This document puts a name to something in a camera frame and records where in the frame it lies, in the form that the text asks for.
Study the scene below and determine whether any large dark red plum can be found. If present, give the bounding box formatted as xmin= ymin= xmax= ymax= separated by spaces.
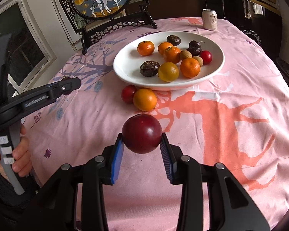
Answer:
xmin=122 ymin=114 xmax=162 ymax=154

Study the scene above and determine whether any brown longan fruit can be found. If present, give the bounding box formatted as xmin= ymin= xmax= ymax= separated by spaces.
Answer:
xmin=180 ymin=50 xmax=193 ymax=60

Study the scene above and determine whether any small red cherry tomato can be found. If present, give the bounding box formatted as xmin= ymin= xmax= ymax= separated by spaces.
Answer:
xmin=200 ymin=50 xmax=213 ymax=65

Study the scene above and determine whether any dark cherry with stem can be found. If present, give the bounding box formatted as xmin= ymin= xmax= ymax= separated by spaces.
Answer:
xmin=187 ymin=47 xmax=202 ymax=57

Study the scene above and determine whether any person's left hand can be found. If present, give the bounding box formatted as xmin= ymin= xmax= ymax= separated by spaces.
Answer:
xmin=0 ymin=125 xmax=32 ymax=181

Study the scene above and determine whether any white framed window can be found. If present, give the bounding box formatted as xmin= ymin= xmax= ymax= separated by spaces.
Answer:
xmin=0 ymin=0 xmax=57 ymax=97

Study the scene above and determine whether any orange fruit on cloth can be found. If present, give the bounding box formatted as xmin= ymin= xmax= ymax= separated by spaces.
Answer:
xmin=133 ymin=88 xmax=157 ymax=112

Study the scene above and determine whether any red tomato on cloth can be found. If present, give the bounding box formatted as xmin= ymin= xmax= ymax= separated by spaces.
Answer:
xmin=121 ymin=85 xmax=138 ymax=104

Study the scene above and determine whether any yellow orange on plate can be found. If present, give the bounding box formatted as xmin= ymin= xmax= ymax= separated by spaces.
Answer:
xmin=158 ymin=62 xmax=180 ymax=82

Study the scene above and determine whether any pink deer print tablecloth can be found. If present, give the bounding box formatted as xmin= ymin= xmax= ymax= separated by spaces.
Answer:
xmin=24 ymin=18 xmax=289 ymax=230

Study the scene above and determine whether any tangerine at plate front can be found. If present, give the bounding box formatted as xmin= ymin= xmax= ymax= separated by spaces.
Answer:
xmin=180 ymin=58 xmax=200 ymax=78

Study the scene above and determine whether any tangerine at plate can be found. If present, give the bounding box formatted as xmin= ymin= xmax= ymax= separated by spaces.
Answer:
xmin=137 ymin=41 xmax=155 ymax=56
xmin=180 ymin=58 xmax=200 ymax=78

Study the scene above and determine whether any deer embroidery round screen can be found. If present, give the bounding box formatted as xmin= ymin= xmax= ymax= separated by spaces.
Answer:
xmin=58 ymin=0 xmax=157 ymax=54

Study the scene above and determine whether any white oval plate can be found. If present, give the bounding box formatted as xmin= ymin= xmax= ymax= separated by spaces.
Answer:
xmin=113 ymin=31 xmax=225 ymax=91

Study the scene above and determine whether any pale longan on plate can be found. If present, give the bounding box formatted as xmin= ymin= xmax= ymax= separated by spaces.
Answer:
xmin=193 ymin=56 xmax=203 ymax=67

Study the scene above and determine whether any tangerine at plate back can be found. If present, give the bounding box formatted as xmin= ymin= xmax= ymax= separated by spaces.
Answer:
xmin=137 ymin=41 xmax=155 ymax=56

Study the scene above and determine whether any tangerine with green stem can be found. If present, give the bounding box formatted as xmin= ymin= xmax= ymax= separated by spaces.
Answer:
xmin=163 ymin=46 xmax=181 ymax=64

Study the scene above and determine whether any orange tangerine under gripper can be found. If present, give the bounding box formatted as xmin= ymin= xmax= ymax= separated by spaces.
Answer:
xmin=158 ymin=42 xmax=173 ymax=56

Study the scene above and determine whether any white beverage can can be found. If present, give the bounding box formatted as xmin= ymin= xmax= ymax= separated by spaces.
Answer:
xmin=202 ymin=9 xmax=218 ymax=31

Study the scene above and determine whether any round black stool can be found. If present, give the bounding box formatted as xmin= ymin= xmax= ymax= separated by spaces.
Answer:
xmin=276 ymin=58 xmax=289 ymax=82

